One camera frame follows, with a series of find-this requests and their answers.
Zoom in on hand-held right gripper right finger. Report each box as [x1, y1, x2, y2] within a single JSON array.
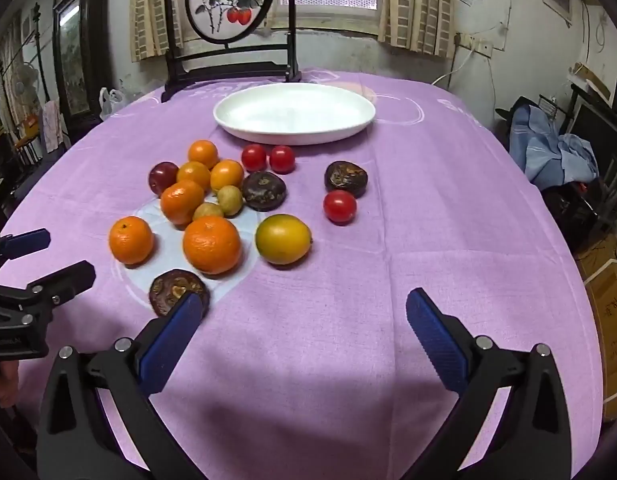
[[405, 287, 574, 480]]

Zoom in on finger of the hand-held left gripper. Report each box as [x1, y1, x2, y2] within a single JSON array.
[[0, 228, 52, 275], [0, 260, 96, 333]]

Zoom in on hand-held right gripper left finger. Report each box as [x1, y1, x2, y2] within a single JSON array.
[[37, 291, 212, 480]]

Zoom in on dark brown wrinkled fruit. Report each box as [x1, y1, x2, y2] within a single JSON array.
[[241, 171, 288, 212], [323, 160, 368, 198], [149, 269, 210, 318]]

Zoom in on large mandarin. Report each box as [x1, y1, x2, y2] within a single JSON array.
[[108, 216, 154, 266], [160, 180, 206, 226], [182, 216, 242, 276]]

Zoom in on small yellow-green fruit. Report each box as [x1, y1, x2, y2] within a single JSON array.
[[217, 185, 244, 218], [192, 202, 224, 222]]

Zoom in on dark red plum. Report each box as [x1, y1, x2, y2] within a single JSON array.
[[148, 161, 180, 197]]

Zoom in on green-yellow citrus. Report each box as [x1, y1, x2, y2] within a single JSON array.
[[255, 214, 313, 266]]

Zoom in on red cherry tomato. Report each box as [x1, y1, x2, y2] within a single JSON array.
[[269, 145, 296, 174], [241, 144, 268, 172], [323, 190, 358, 224]]

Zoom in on small smooth orange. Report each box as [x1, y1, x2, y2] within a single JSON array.
[[188, 140, 220, 169], [210, 159, 245, 193], [176, 161, 212, 192]]

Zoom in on white plate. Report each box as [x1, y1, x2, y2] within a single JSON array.
[[213, 84, 376, 146]]

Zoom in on person's left hand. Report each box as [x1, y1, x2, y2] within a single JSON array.
[[0, 360, 22, 408]]

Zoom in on purple printed tablecloth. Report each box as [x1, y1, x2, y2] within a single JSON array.
[[0, 71, 604, 480]]

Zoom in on pink hanging cloth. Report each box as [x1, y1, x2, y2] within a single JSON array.
[[41, 100, 64, 153]]

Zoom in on white standing fan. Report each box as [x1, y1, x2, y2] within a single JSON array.
[[8, 62, 42, 111]]

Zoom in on white plastic bag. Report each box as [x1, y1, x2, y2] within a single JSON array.
[[98, 87, 134, 121]]

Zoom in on cardboard box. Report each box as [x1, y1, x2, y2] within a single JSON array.
[[578, 235, 617, 421]]

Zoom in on dark framed painting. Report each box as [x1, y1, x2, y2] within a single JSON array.
[[52, 0, 112, 126]]

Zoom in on blue cloth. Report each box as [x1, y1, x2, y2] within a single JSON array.
[[508, 105, 600, 188]]

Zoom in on beige checked curtain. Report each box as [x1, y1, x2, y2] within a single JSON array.
[[130, 0, 192, 63], [378, 0, 456, 58]]

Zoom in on black monitor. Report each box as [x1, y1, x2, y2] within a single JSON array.
[[571, 102, 617, 176]]

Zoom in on white cable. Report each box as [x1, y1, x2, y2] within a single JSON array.
[[431, 47, 476, 86]]

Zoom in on white wall power strip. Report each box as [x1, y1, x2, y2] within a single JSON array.
[[455, 32, 494, 56]]

